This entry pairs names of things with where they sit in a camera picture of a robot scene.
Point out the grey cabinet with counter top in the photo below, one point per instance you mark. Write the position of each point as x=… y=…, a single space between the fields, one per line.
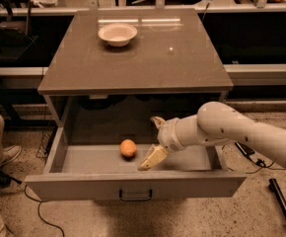
x=171 y=53

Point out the black drawer handle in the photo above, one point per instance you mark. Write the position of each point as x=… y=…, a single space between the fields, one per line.
x=135 y=196

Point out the black power adapter on floor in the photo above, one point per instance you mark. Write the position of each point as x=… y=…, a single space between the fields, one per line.
x=244 y=149

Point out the grey sneaker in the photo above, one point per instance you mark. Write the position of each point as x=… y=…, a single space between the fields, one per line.
x=11 y=153

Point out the open grey top drawer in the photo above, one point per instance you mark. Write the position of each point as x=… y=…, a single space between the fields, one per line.
x=85 y=161

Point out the orange fruit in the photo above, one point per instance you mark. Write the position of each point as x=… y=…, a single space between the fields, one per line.
x=127 y=148

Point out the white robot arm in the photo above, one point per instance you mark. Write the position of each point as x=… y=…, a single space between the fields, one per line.
x=215 y=124

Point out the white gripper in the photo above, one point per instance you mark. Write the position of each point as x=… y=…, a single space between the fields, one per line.
x=168 y=134

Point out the black chair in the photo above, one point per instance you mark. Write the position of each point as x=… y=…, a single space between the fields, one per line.
x=15 y=35

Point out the white bowl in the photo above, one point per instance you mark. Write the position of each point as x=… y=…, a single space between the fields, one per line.
x=117 y=34

